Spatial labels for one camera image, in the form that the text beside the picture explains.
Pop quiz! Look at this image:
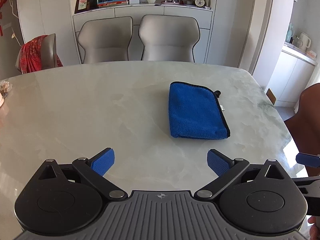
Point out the white kettle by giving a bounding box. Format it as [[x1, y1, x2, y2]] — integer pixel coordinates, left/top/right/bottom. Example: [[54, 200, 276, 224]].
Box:
[[293, 32, 311, 51]]

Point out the chair with red cloth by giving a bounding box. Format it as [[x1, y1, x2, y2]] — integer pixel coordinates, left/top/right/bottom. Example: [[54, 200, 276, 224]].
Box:
[[15, 34, 63, 74]]

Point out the white kitchen counter cabinet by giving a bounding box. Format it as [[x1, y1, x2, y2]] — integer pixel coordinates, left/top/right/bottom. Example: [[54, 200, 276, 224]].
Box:
[[265, 42, 317, 107]]

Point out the beige dining chair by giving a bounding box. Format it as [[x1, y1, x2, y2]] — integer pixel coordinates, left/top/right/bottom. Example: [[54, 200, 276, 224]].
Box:
[[138, 15, 201, 63], [78, 16, 133, 64]]

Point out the person's right hand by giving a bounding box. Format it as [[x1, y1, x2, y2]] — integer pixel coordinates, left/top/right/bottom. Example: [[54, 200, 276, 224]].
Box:
[[308, 216, 319, 240]]

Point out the right beige dining chair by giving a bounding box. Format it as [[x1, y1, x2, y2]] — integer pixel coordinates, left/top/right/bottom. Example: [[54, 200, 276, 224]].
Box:
[[138, 15, 201, 63]]

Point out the blue and grey towel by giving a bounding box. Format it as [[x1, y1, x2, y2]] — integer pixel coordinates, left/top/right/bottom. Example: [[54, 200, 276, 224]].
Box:
[[168, 81, 231, 140]]

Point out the stack of books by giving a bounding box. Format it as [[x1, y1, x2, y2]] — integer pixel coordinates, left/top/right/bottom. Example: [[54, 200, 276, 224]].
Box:
[[98, 0, 129, 8]]

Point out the white sideboard cabinet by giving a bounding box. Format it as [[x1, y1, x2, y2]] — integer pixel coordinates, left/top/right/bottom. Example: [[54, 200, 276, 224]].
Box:
[[72, 3, 214, 65]]

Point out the framed picture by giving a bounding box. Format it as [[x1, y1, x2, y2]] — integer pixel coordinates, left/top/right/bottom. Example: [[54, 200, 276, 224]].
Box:
[[74, 0, 91, 14]]

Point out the left beige dining chair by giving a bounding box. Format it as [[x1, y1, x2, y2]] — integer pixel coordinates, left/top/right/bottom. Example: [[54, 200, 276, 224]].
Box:
[[78, 16, 133, 64]]

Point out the alarm clock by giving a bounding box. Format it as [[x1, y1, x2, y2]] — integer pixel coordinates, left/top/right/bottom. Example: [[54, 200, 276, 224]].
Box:
[[194, 0, 206, 8]]

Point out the brown leather chair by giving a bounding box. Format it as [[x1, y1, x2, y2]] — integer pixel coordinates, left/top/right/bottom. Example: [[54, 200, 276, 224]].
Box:
[[285, 83, 320, 177]]

